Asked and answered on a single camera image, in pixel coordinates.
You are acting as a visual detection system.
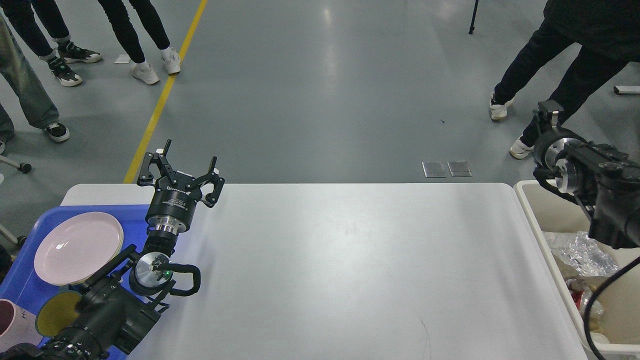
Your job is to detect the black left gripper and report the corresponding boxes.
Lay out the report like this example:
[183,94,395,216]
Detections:
[137,139,226,234]

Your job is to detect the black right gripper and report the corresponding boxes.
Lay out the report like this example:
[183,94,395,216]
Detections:
[533,99,586,173]

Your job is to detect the pink plate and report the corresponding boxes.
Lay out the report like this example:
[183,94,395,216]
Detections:
[34,211,124,286]

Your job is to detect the aluminium foil tray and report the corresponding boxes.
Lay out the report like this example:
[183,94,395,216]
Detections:
[542,231,620,279]

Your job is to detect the blue-grey mug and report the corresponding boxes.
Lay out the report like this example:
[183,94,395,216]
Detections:
[35,291,82,338]

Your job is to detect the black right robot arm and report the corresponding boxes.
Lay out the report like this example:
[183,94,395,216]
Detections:
[533,100,640,249]

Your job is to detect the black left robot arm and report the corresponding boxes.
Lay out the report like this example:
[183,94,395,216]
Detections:
[1,139,226,360]

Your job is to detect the person in black tracksuit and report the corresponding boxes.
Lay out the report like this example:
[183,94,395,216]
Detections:
[489,0,640,161]

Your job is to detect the metal floor plate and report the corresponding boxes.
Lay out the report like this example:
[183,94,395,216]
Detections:
[446,161,473,177]
[422,161,448,179]

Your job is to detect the person in olive trousers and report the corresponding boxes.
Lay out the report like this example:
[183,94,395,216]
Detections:
[0,17,70,142]

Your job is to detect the blue plastic tray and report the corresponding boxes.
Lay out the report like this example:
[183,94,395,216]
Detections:
[1,205,176,360]

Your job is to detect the person in white sneakers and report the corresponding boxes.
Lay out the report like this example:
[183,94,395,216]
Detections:
[97,0,182,86]

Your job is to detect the pink mug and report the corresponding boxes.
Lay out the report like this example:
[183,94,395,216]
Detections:
[0,298,43,352]

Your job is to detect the person in dark jeans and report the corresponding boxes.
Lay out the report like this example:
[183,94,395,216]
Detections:
[0,0,102,88]

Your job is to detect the beige plastic bin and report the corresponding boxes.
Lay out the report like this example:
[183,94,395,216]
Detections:
[514,180,640,360]

